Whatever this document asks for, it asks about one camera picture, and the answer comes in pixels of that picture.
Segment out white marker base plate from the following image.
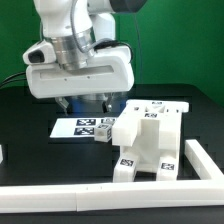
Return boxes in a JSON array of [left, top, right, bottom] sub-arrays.
[[50, 117, 105, 138]]

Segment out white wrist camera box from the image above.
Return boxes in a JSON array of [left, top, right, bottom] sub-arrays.
[[23, 40, 56, 65]]

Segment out white chair seat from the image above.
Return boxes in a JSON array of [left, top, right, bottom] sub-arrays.
[[131, 113, 182, 173]]

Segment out white tagged cube nut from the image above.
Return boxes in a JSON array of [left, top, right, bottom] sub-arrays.
[[101, 117, 116, 125], [94, 123, 112, 142]]

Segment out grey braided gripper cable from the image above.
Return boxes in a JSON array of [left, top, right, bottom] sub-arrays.
[[69, 0, 134, 63]]

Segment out black base cables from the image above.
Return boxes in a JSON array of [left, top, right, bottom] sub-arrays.
[[0, 70, 28, 89]]

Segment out white L-shaped fence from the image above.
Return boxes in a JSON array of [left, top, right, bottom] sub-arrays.
[[0, 140, 224, 213]]

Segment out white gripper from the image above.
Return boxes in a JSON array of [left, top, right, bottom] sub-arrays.
[[26, 46, 134, 114]]

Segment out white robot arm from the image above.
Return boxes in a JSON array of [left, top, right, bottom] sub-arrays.
[[23, 0, 147, 112]]

